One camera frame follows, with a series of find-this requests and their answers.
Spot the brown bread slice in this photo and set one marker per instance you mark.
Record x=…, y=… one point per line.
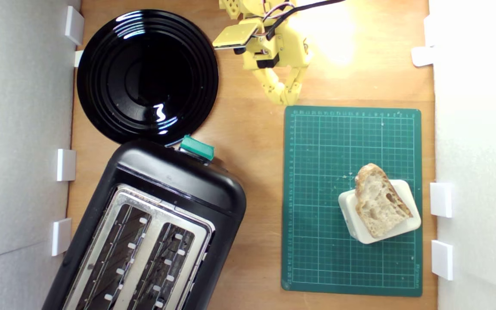
x=379, y=202

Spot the green toaster lever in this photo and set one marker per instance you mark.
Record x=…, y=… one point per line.
x=196, y=147

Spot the black two-slot toaster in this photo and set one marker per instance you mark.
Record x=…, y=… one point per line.
x=175, y=176

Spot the green cutting mat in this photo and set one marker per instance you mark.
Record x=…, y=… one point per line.
x=317, y=193

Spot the black round plate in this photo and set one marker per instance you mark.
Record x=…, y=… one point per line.
x=144, y=77

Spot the white block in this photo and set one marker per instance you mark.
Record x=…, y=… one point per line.
x=348, y=212

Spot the yellow gripper camera mount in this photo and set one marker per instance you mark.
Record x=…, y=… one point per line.
x=235, y=35

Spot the white wall clip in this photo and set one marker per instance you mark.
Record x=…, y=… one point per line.
x=66, y=164
x=422, y=56
x=441, y=259
x=61, y=236
x=78, y=58
x=74, y=25
x=441, y=199

